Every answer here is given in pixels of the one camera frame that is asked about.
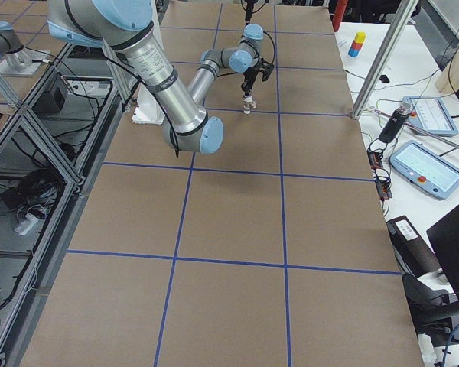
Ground black monitor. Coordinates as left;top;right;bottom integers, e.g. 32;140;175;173
427;204;459;297

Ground white PPR ball valve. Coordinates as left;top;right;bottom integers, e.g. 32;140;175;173
243;100;256;115

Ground black cylinder device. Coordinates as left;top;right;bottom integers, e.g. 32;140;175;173
379;102;412;144

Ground white camera column base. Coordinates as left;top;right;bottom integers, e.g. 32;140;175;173
131;0;169;126

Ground teach pendant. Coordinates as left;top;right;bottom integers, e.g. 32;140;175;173
389;140;459;200
402;96;459;137

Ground aluminium frame post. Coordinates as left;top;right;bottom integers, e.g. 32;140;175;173
350;0;418;120

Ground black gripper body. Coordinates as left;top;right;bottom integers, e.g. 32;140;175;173
241;0;257;23
241;65;261;92

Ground far teach pendant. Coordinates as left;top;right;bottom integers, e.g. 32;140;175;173
402;96;459;137

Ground near teach pendant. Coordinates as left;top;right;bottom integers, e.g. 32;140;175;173
389;140;459;200

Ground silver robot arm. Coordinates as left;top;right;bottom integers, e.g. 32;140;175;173
47;1;264;154

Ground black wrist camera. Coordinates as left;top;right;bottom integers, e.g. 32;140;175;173
259;58;275;82

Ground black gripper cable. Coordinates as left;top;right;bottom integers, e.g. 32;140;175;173
262;31;277;70

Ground stacked colour blocks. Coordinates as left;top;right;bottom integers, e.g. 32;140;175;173
347;31;366;57

